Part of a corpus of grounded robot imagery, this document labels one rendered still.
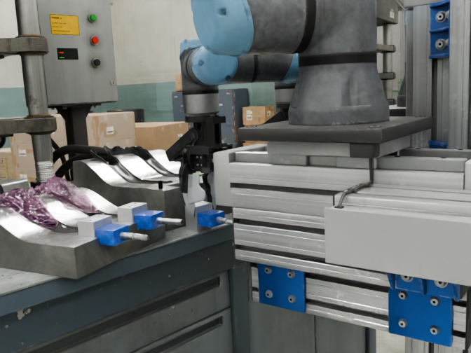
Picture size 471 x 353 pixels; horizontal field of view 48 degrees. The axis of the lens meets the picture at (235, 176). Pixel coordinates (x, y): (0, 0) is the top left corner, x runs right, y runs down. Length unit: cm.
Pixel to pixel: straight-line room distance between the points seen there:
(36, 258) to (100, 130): 420
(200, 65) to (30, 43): 92
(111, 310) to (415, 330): 57
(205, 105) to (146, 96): 886
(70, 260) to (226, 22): 46
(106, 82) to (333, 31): 142
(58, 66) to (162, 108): 774
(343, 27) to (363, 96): 10
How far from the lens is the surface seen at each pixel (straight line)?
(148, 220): 101
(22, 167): 587
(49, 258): 95
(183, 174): 109
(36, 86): 181
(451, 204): 63
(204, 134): 109
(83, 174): 140
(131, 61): 1014
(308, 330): 163
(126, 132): 542
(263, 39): 74
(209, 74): 95
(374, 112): 77
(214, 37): 73
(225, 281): 130
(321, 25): 76
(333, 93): 76
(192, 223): 114
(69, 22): 203
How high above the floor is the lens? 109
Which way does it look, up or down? 9 degrees down
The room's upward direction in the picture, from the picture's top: 3 degrees counter-clockwise
